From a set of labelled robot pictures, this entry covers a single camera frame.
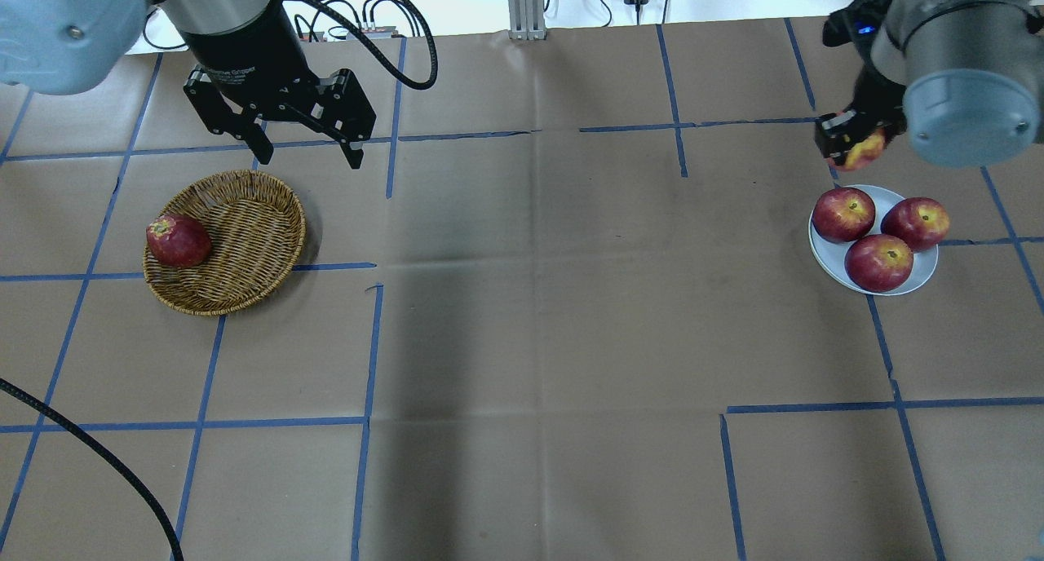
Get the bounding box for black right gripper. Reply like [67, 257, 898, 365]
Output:
[814, 64, 907, 170]

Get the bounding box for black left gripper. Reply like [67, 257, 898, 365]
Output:
[183, 2, 376, 170]

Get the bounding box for red apple yellow top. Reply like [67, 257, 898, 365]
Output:
[839, 128, 888, 172]

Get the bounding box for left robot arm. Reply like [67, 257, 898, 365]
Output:
[1, 0, 376, 170]

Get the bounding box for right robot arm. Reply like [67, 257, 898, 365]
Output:
[814, 0, 1042, 170]

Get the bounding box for red apple plate front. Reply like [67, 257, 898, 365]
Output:
[812, 187, 877, 244]

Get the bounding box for red apple plate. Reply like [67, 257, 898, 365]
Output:
[880, 197, 951, 253]
[812, 187, 877, 244]
[843, 234, 916, 294]

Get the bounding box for woven wicker basket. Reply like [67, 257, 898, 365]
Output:
[142, 170, 307, 315]

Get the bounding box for white round plate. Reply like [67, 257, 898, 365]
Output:
[807, 184, 944, 296]

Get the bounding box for red apple plate back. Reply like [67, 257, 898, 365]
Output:
[843, 234, 916, 294]

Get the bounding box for dark red apple in basket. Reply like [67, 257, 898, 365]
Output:
[146, 213, 213, 268]

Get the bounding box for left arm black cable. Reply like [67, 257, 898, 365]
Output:
[204, 0, 440, 91]

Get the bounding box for aluminium frame post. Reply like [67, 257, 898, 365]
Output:
[507, 0, 547, 41]

